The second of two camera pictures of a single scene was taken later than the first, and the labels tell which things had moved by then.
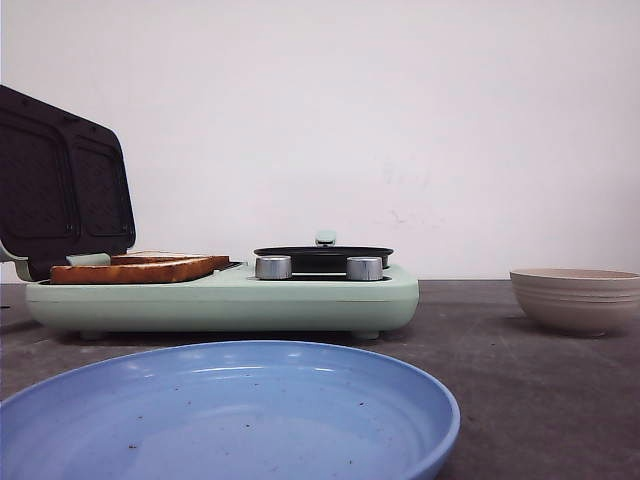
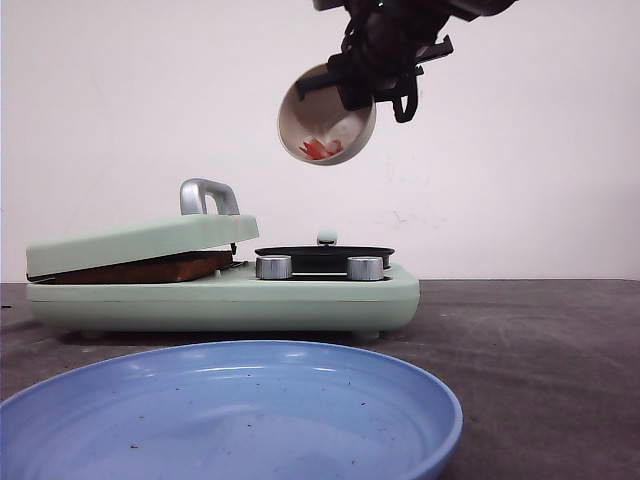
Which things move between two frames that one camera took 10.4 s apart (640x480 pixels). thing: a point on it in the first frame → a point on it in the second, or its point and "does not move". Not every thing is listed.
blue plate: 228,410 does not move
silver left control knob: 274,267 does not move
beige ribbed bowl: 578,301 → 320,129
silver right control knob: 364,268 does not move
